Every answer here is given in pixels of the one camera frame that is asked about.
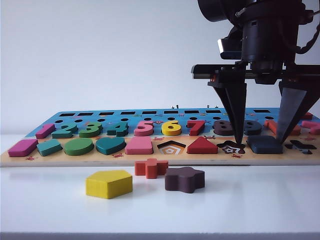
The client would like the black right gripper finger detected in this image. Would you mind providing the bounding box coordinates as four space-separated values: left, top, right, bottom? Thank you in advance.
275 76 320 146
207 65 248 147

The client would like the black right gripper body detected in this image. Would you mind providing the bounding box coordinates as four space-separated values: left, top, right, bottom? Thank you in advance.
190 22 320 85

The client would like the dark blue square block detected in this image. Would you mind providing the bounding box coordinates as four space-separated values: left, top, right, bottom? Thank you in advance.
246 135 285 155

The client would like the pink greater-than sign piece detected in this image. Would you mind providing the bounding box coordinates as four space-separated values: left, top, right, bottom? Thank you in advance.
300 120 320 136

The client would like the orange number ten piece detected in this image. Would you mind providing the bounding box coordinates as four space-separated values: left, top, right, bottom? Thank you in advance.
264 119 302 136

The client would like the dark blue number nine piece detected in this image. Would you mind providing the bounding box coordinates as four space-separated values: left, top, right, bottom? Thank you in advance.
243 120 264 136

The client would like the dark brown number eight piece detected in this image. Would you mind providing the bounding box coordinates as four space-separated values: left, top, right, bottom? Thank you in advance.
213 119 236 137

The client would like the red number seven piece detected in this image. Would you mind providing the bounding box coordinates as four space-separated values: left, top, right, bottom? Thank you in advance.
187 120 209 137

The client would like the red triangle block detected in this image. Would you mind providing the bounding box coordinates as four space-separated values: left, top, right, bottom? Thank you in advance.
187 136 219 155

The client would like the yellow number six piece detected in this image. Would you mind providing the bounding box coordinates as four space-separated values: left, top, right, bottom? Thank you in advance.
161 120 183 137

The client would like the dark brown star block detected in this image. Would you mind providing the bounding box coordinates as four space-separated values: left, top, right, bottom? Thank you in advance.
164 166 206 195

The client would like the pink number five piece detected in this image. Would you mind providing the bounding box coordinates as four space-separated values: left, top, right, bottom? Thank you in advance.
134 120 156 137

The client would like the pink trapezoid block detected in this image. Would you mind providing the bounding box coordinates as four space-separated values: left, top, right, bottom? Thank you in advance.
125 135 154 156

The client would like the orange cross block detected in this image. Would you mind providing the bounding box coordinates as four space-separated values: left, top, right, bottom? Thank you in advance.
134 157 169 180

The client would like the teal number four piece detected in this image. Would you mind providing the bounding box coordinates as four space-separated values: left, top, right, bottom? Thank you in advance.
106 121 130 138

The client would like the teal heart block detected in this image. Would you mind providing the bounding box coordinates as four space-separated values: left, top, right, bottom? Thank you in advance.
95 137 127 156

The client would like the green number three piece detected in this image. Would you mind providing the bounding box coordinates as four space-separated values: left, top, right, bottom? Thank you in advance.
79 121 104 139

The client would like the yellow pentagon block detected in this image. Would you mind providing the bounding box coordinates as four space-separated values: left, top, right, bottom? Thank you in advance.
85 169 134 200

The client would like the green ellipse block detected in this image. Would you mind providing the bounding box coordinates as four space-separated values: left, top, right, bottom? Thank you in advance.
64 137 96 157

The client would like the blue wooden puzzle board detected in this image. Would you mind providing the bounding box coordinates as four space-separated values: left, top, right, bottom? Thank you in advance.
0 107 320 168

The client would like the teal number two piece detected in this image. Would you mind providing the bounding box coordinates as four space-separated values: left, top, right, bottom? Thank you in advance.
51 122 79 139

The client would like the teal rectangle block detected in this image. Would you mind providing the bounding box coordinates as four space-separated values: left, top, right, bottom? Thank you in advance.
36 138 64 157

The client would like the pink number one piece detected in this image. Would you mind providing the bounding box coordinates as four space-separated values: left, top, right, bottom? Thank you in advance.
35 123 57 140

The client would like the magenta parallelogram block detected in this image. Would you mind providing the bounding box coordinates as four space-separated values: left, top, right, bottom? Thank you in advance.
7 139 39 158

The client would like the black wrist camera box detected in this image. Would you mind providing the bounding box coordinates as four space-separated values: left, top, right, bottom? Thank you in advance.
217 25 244 61

